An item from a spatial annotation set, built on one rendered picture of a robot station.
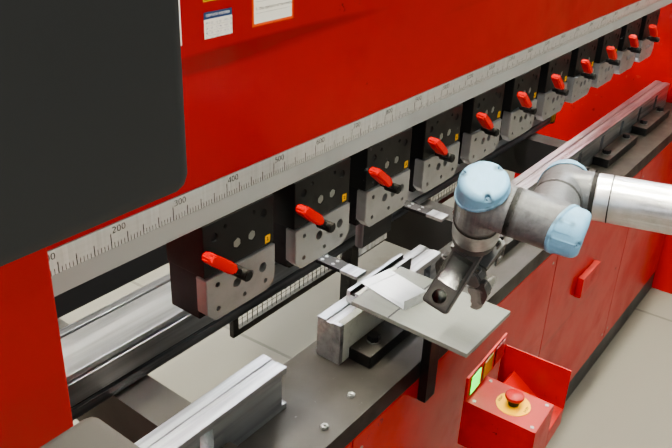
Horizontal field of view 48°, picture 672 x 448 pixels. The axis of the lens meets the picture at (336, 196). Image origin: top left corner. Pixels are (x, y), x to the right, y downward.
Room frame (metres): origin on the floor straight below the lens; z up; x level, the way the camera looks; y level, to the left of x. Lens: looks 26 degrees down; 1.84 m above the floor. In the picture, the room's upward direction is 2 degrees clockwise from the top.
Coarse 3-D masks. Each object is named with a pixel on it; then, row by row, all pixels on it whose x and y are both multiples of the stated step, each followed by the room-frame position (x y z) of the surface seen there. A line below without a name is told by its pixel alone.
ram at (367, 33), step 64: (192, 0) 0.93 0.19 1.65; (320, 0) 1.13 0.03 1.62; (384, 0) 1.27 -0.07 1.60; (448, 0) 1.44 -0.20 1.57; (512, 0) 1.67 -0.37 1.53; (576, 0) 1.98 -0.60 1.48; (640, 0) 2.45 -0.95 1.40; (192, 64) 0.92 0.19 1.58; (256, 64) 1.02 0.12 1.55; (320, 64) 1.13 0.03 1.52; (384, 64) 1.28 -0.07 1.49; (448, 64) 1.46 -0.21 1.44; (192, 128) 0.92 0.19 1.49; (256, 128) 1.02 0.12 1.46; (320, 128) 1.14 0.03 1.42; (384, 128) 1.29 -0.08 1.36; (256, 192) 1.02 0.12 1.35; (128, 256) 0.83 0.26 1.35
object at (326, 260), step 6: (318, 258) 1.42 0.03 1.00; (324, 258) 1.42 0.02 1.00; (330, 258) 1.42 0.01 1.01; (336, 258) 1.43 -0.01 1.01; (324, 264) 1.40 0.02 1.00; (330, 264) 1.40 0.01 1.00; (336, 264) 1.40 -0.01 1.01; (342, 264) 1.40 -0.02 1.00; (348, 264) 1.40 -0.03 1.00; (336, 270) 1.38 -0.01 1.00; (342, 270) 1.38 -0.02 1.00; (348, 270) 1.38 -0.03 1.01; (354, 270) 1.38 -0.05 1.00; (360, 270) 1.38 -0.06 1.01; (348, 276) 1.36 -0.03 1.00; (354, 276) 1.36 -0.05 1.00; (360, 276) 1.36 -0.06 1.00
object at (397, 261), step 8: (400, 256) 1.46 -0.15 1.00; (408, 256) 1.46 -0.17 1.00; (384, 264) 1.42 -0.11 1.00; (392, 264) 1.43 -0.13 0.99; (400, 264) 1.42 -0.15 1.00; (408, 264) 1.44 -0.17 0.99; (376, 272) 1.38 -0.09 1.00; (352, 288) 1.32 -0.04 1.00; (360, 288) 1.33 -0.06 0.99; (352, 296) 1.30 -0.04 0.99
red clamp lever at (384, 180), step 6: (372, 168) 1.22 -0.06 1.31; (378, 168) 1.22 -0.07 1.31; (372, 174) 1.21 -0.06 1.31; (378, 174) 1.21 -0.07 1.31; (384, 174) 1.22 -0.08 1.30; (378, 180) 1.22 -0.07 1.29; (384, 180) 1.22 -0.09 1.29; (390, 180) 1.24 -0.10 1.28; (384, 186) 1.27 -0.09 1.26; (390, 186) 1.25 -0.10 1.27; (396, 186) 1.26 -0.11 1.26; (396, 192) 1.25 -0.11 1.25
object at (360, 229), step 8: (360, 224) 1.31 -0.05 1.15; (376, 224) 1.34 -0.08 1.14; (384, 224) 1.36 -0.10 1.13; (360, 232) 1.31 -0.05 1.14; (368, 232) 1.32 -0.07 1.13; (376, 232) 1.34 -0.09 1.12; (384, 232) 1.37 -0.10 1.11; (360, 240) 1.31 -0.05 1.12; (368, 240) 1.32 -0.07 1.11; (376, 240) 1.36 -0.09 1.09; (360, 248) 1.31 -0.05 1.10; (368, 248) 1.34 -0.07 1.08
